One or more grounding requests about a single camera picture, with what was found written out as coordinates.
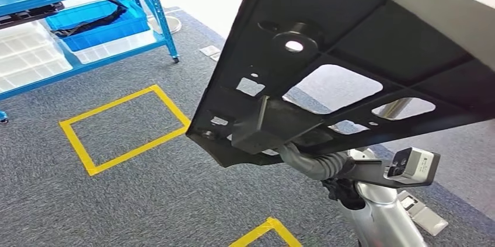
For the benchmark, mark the large black plastic part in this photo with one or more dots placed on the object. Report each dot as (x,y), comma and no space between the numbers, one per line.
(27,15)
(348,24)

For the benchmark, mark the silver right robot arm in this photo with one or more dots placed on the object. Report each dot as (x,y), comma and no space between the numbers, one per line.
(386,222)

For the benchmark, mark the thin black plastic part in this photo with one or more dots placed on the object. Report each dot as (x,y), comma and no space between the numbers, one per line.
(89,23)

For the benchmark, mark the metal floor socket box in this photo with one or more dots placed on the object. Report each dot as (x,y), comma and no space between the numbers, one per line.
(215,57)
(408,200)

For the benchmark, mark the metal floor plate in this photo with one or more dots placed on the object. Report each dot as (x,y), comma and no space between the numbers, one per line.
(431,222)
(209,50)

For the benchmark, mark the black stanchion with chrome base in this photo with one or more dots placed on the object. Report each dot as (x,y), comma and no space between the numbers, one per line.
(175,24)

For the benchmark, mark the yellow floor tape square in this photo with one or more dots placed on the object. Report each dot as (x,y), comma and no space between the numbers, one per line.
(270,224)

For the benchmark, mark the white plastic crate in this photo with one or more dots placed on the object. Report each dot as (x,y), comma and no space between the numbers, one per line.
(19,40)
(31,65)
(116,50)
(38,79)

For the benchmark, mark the blue plastic bin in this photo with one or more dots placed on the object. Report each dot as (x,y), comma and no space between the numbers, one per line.
(100,24)

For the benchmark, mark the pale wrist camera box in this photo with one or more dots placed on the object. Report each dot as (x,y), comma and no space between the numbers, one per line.
(415,164)

